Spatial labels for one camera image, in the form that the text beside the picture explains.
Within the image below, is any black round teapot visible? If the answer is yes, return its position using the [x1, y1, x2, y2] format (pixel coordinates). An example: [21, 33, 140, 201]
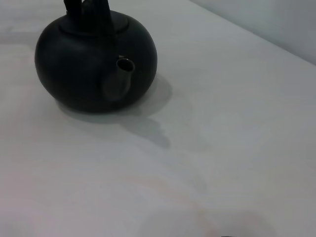
[34, 0, 158, 115]

